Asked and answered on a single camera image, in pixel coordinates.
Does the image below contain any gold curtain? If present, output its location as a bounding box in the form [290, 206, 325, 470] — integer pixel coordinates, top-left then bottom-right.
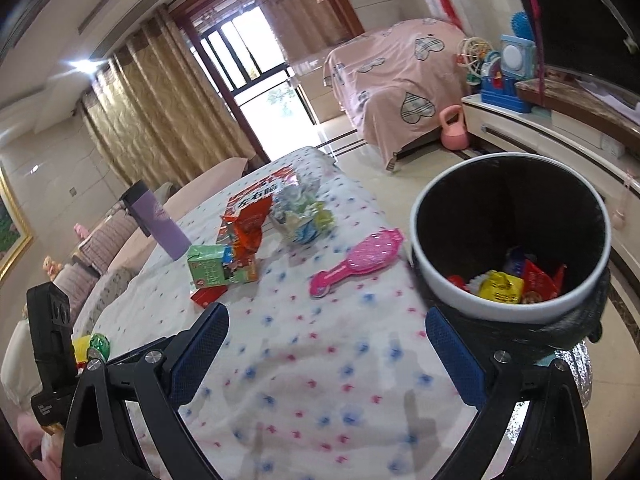
[75, 4, 271, 186]

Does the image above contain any beige sheer curtain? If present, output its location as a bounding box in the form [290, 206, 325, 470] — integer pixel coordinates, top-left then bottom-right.
[260, 0, 351, 56]

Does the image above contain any purple thermos bottle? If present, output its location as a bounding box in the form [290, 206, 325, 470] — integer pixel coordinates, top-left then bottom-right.
[121, 180, 192, 261]

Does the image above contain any pink grey sofa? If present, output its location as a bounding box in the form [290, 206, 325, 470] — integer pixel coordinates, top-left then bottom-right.
[0, 157, 249, 411]

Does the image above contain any orange snack bag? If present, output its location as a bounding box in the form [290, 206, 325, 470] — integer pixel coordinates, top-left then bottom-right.
[221, 196, 274, 263]

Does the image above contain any pink hairbrush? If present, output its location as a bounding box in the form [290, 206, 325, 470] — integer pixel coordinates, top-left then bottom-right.
[309, 228, 405, 300]

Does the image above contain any red snack packet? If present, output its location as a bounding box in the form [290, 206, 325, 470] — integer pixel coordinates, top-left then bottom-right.
[522, 259, 568, 303]

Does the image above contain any gold framed landscape painting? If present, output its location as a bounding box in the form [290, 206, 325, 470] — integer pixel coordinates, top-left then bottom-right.
[0, 167, 35, 281]

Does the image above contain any green drink carton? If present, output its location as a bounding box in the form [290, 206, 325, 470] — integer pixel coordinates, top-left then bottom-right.
[187, 244, 259, 295]

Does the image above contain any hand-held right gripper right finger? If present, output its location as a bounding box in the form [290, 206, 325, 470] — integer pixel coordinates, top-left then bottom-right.
[425, 305, 594, 480]

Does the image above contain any black television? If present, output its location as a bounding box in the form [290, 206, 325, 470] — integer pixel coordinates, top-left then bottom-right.
[520, 0, 640, 68]

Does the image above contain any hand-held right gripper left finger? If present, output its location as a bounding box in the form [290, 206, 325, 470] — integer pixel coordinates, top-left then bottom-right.
[60, 301, 230, 480]

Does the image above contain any small red packet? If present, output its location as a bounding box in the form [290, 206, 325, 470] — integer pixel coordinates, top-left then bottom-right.
[191, 284, 228, 309]

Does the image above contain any pink kettlebell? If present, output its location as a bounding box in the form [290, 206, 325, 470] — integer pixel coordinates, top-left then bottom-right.
[439, 105, 468, 150]

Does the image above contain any brown wooden door frame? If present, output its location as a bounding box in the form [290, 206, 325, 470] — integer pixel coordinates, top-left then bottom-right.
[167, 0, 366, 161]

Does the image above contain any light blue square toy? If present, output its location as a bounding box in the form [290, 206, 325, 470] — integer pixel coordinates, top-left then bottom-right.
[500, 35, 537, 81]

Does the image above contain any pink heart print blanket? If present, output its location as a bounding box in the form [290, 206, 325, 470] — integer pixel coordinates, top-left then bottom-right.
[322, 17, 473, 173]

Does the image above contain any small yellow wrapper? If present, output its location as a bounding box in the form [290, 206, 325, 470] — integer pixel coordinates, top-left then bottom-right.
[478, 270, 525, 303]

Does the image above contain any white bin with black liner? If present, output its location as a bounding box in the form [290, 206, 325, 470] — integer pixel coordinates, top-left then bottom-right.
[409, 152, 612, 356]

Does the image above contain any yellow jelly cup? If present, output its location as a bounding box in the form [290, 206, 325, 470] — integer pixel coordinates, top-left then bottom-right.
[71, 335, 93, 363]

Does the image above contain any clear crumpled wrapper bag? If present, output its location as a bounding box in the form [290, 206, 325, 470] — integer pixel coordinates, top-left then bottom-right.
[270, 175, 336, 245]

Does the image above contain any striped sofa cushion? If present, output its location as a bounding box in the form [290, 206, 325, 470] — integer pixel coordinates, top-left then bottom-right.
[79, 212, 138, 275]
[54, 260, 98, 323]

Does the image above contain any blue toy machine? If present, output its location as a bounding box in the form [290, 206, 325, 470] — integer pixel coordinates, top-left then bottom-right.
[480, 52, 531, 113]

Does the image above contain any thin pink rod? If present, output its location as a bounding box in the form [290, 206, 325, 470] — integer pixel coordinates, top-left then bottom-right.
[517, 0, 548, 111]

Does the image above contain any brown marble slab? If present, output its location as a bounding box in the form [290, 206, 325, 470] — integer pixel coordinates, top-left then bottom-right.
[515, 76, 640, 133]

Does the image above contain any colourful ferris wheel toy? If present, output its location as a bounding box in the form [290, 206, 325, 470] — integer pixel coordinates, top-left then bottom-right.
[457, 36, 498, 83]

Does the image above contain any red printed flat box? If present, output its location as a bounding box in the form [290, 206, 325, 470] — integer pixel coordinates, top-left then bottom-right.
[220, 166, 300, 221]

